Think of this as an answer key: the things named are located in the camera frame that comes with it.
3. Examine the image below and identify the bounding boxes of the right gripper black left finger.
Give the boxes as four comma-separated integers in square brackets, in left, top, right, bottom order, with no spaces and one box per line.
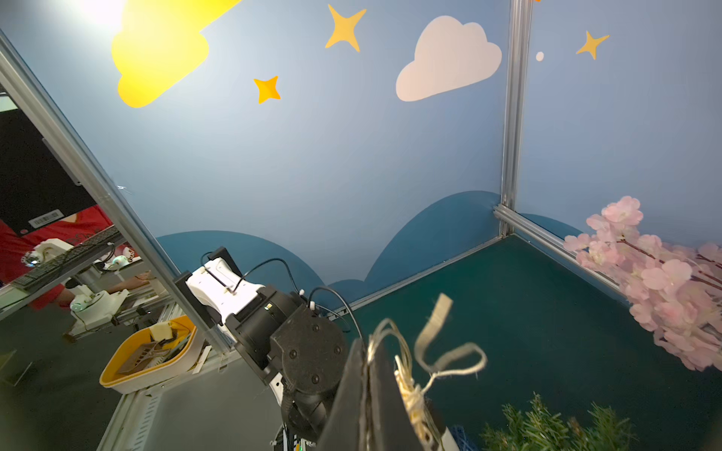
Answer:
[316,339,369,451]

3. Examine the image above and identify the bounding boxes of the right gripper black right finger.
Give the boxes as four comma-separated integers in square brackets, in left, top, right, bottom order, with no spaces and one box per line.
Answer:
[368,343,420,451]

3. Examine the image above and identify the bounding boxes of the string lights with rattan balls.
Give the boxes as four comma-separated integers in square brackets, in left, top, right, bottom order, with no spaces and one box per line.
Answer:
[368,293,488,450]

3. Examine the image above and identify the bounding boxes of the small green christmas tree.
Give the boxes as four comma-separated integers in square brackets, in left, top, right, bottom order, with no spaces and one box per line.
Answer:
[481,394,636,450]

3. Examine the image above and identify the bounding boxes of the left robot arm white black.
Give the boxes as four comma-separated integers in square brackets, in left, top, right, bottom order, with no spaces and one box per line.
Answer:
[174,247,348,445]

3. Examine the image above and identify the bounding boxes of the pink cherry blossom tree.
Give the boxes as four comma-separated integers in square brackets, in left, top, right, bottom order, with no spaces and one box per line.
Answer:
[564,197,721,371]

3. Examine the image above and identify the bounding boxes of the yellow white plastic bin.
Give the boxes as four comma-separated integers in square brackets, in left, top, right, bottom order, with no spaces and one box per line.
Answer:
[100,316,205,395]

